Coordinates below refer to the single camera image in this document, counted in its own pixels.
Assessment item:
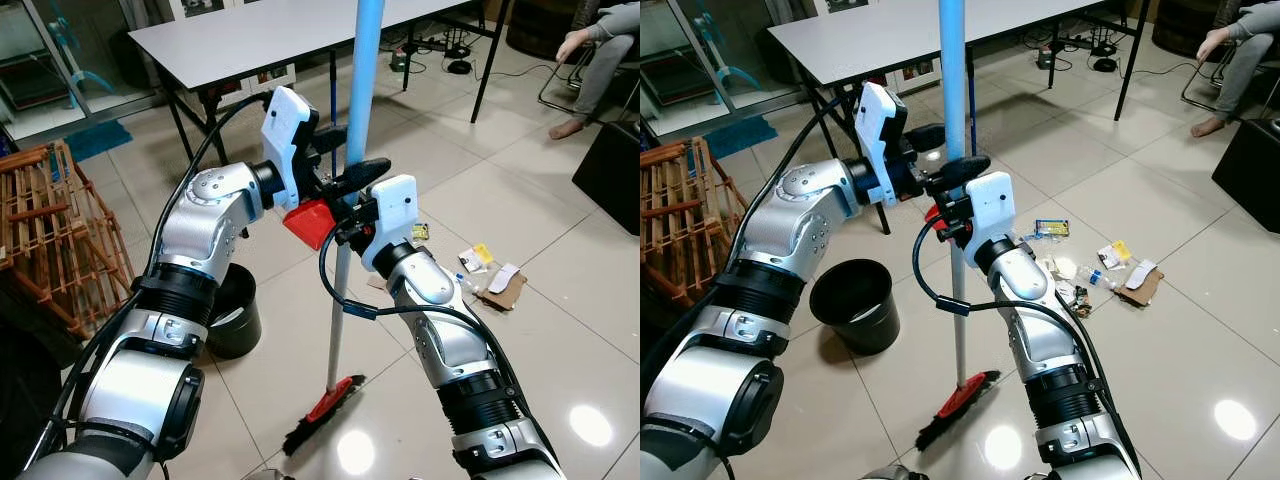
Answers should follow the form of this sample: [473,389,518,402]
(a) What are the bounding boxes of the brown cardboard scrap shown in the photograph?
[1115,268,1164,308]
[480,270,528,313]

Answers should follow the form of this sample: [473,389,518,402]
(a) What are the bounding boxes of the black plastic bucket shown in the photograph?
[205,262,263,361]
[808,259,899,356]

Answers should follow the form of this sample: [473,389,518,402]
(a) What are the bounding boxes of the folded wooden slat rack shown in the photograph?
[640,137,746,306]
[0,140,136,341]

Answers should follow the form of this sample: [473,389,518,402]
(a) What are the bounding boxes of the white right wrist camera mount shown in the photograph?
[360,175,419,273]
[965,172,1016,263]

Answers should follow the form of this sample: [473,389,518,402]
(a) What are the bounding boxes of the teal floor mat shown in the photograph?
[65,120,133,163]
[705,115,778,161]

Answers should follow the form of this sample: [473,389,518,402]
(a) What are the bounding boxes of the glass sliding door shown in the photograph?
[640,0,801,126]
[0,0,166,136]

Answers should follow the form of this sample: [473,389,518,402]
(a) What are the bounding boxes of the broom red head black bristles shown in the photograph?
[915,0,1001,452]
[283,0,387,458]

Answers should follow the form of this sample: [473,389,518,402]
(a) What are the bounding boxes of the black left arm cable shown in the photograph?
[740,95,861,271]
[20,90,273,476]

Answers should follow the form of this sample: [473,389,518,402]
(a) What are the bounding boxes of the white table black legs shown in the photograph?
[766,0,1151,236]
[128,0,516,166]

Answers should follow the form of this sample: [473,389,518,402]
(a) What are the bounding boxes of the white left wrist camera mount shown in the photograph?
[262,86,321,211]
[855,82,909,206]

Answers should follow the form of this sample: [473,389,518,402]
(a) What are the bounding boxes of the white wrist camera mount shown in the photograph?
[360,175,419,273]
[262,86,321,211]
[855,82,909,206]
[965,172,1016,263]

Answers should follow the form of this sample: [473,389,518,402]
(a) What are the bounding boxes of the black box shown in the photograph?
[1212,118,1280,236]
[572,120,641,236]

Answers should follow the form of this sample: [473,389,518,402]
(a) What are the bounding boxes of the black metal frame chair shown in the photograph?
[537,40,641,126]
[1180,40,1280,116]

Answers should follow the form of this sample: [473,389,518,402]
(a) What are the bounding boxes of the seated person grey clothes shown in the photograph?
[548,0,641,141]
[1190,0,1280,139]

